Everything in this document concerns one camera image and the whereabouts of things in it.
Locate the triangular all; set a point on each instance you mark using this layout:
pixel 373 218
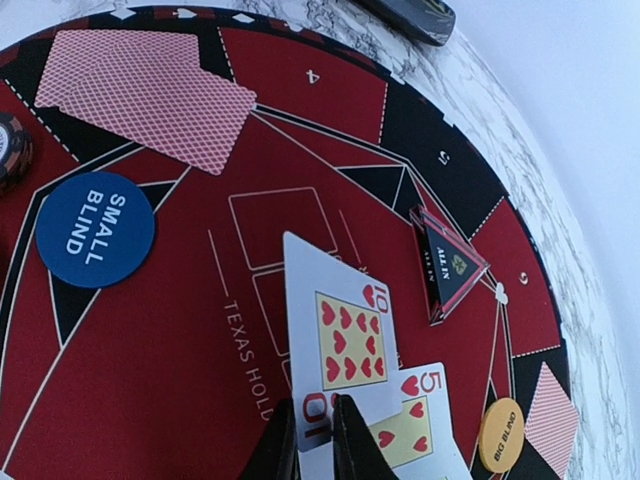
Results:
pixel 450 266

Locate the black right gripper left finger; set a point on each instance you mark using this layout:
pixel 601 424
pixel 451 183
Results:
pixel 274 456

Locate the single red playing card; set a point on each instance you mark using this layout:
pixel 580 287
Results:
pixel 76 54

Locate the five of hearts card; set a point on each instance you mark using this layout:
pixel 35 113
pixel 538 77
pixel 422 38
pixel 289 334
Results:
pixel 418 442

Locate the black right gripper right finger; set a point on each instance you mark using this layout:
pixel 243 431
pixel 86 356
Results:
pixel 356 455

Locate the ten of hearts card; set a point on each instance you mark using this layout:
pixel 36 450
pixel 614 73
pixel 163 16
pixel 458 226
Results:
pixel 341 341

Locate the blue small blind button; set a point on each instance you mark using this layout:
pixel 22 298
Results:
pixel 95 230

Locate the orange big blind button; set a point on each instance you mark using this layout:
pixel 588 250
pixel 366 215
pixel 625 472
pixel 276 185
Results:
pixel 501 435

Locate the black floral box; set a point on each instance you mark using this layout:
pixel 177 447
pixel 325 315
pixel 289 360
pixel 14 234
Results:
pixel 429 21

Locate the red brown poker chip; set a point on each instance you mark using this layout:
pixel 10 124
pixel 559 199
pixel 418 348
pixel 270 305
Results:
pixel 16 151

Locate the round red black poker mat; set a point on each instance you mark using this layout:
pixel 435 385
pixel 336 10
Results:
pixel 174 372

